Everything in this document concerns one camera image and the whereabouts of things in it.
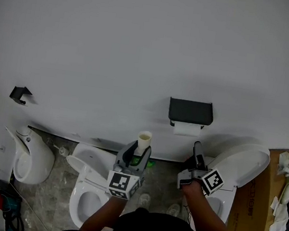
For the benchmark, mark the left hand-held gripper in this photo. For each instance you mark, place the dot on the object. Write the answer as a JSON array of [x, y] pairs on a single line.
[[121, 183]]

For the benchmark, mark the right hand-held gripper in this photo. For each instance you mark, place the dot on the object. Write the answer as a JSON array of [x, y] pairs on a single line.
[[212, 180]]

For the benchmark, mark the white cardboard paper roll tube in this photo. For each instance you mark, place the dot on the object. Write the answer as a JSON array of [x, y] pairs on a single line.
[[144, 139]]

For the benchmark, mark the person's left forearm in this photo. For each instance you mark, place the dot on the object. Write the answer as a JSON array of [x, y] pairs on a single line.
[[100, 218]]

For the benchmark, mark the person's right forearm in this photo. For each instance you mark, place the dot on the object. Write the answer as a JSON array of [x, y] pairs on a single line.
[[202, 214]]

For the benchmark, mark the green bottle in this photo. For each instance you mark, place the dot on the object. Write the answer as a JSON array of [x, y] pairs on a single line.
[[151, 163]]

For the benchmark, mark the person's left shoe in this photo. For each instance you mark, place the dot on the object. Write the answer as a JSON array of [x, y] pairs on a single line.
[[144, 200]]

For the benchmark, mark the person's shoe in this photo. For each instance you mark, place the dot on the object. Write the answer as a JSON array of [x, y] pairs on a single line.
[[174, 210], [144, 200]]

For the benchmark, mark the black paper holder with shelf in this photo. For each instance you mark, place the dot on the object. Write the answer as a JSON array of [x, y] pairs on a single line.
[[190, 110]]

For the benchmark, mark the person's right shoe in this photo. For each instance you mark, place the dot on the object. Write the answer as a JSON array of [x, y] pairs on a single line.
[[174, 210]]

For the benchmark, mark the brown cardboard box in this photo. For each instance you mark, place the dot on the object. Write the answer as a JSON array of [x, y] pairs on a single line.
[[252, 202]]

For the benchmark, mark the white paper sheet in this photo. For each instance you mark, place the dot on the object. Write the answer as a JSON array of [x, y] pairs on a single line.
[[277, 205], [278, 224]]

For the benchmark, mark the white oval plastic part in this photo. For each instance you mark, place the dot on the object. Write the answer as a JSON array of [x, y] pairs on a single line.
[[287, 191]]

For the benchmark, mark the white urinal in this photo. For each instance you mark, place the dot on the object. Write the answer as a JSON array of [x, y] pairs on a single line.
[[37, 158]]

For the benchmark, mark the small black wall holder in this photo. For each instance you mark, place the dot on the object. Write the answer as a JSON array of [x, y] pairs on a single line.
[[19, 93]]

